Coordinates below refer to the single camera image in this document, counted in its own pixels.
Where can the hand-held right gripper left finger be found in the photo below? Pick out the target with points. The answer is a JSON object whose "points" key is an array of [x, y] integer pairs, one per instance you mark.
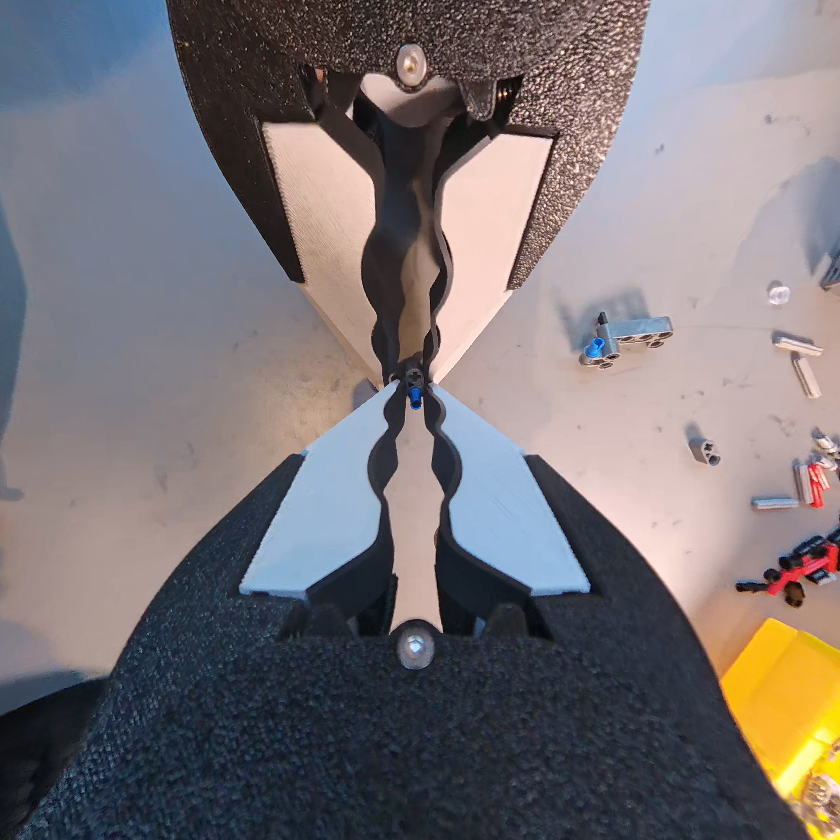
{"points": [[321, 518]]}

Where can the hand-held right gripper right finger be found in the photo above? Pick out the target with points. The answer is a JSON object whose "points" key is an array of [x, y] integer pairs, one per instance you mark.
{"points": [[512, 518]]}

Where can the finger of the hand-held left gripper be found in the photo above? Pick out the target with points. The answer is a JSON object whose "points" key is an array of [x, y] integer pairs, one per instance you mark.
{"points": [[328, 210], [492, 216]]}

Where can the blue axle pin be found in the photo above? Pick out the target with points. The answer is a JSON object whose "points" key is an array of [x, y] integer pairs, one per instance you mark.
{"points": [[413, 397]]}

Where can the grey two-hole connector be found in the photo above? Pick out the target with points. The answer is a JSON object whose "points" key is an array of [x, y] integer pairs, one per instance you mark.
{"points": [[704, 451], [415, 375]]}

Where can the grey desk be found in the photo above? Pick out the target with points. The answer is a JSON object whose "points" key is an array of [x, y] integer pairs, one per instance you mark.
{"points": [[98, 328]]}

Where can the grey bent beam assembly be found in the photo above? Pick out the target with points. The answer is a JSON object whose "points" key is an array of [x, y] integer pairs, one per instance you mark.
{"points": [[640, 331]]}

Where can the clear round stud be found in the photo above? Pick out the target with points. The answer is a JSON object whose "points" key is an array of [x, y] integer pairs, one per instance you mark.
{"points": [[778, 293]]}

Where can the pile of small connector pins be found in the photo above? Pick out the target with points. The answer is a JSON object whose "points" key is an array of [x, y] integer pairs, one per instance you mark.
{"points": [[804, 571]]}

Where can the yellow parts bin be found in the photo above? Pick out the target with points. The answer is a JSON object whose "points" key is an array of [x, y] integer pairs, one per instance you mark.
{"points": [[781, 689]]}

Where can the yellow tracked brick bulldozer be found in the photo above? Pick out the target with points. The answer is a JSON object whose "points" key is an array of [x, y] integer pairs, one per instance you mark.
{"points": [[832, 272]]}

